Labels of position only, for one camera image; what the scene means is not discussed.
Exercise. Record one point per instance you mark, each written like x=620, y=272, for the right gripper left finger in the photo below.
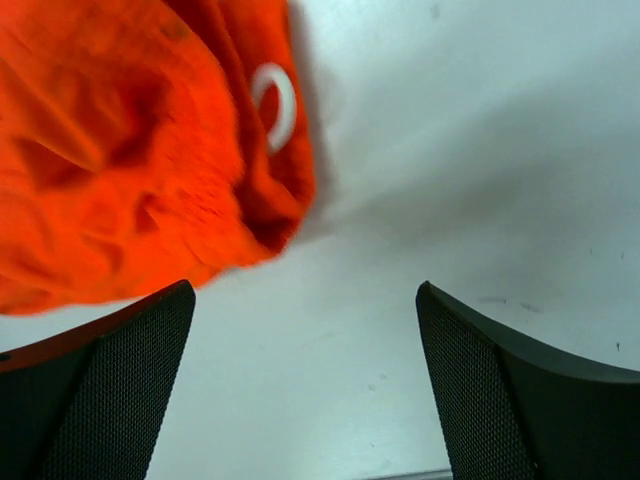
x=89, y=402

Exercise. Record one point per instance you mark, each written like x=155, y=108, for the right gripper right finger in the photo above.
x=513, y=407

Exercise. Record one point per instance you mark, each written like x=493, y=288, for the orange shorts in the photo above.
x=145, y=142

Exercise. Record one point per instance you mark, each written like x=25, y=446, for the aluminium front rail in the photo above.
x=444, y=474

